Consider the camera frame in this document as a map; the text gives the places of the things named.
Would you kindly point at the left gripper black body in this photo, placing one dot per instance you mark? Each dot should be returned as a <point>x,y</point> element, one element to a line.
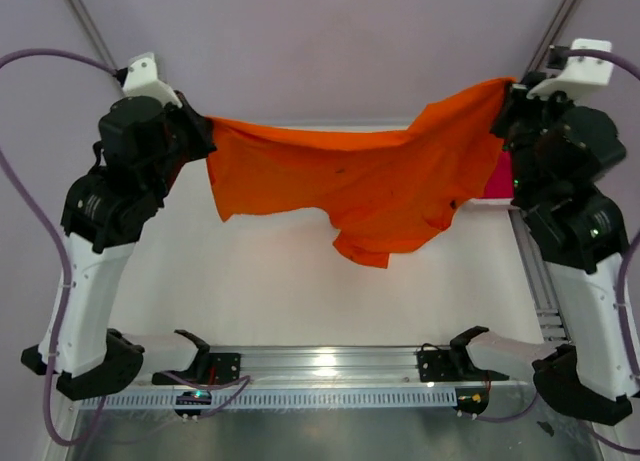
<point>192,129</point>

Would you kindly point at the orange t shirt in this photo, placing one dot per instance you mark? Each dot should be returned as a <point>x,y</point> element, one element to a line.
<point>385,193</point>

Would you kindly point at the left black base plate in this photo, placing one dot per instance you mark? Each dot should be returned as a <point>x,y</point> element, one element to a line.
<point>214,368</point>

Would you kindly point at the left controller board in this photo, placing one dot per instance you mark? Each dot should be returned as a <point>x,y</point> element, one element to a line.
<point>192,403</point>

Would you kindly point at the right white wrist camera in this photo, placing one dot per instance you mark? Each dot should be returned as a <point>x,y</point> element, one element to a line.
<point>579,75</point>

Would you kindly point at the right frame post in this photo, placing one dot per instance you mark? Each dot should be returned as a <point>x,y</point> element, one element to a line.
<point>561,17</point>

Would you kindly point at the frame post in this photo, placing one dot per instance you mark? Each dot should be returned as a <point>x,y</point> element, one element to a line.
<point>561,17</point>
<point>91,31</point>

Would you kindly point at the controller board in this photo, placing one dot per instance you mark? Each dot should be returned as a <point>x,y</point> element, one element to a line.
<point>192,403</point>
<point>471,400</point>

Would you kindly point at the magenta t shirt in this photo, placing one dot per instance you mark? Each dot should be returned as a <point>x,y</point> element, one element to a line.
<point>500,183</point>

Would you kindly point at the white plastic basket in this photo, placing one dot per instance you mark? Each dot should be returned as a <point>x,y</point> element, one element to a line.
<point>490,203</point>

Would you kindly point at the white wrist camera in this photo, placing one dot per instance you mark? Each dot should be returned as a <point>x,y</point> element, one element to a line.
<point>141,77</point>
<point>579,75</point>

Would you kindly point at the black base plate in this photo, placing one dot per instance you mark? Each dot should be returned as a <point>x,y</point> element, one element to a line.
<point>442,364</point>
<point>214,368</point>

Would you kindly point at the left frame post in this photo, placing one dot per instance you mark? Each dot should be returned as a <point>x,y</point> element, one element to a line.
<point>91,31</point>

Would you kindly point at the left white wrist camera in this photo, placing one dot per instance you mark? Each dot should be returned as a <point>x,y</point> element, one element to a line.
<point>141,77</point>

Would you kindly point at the right controller board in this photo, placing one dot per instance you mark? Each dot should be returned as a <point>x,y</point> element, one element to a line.
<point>471,400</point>

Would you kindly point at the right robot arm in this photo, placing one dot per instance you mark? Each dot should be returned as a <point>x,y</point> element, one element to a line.
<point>594,375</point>

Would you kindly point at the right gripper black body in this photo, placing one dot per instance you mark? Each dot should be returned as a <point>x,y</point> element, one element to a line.
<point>513,115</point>

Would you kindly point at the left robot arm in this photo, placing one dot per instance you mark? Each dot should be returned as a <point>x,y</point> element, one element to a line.
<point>90,359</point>

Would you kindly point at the white slotted cable duct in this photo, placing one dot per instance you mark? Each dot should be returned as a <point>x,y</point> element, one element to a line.
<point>270,398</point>

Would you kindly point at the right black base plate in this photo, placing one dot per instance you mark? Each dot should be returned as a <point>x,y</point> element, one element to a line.
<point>442,364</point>

